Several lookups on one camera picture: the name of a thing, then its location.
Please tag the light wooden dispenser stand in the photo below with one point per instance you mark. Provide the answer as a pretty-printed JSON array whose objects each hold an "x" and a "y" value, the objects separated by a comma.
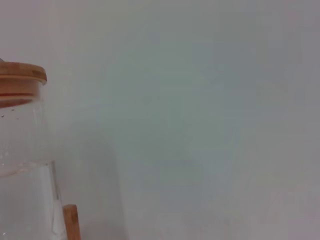
[{"x": 72, "y": 222}]

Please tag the bamboo jar lid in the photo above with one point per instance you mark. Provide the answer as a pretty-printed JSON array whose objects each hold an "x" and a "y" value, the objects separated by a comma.
[{"x": 22, "y": 73}]

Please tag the clear glass water dispenser jar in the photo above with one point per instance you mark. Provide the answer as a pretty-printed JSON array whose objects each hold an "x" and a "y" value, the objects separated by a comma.
[{"x": 25, "y": 195}]

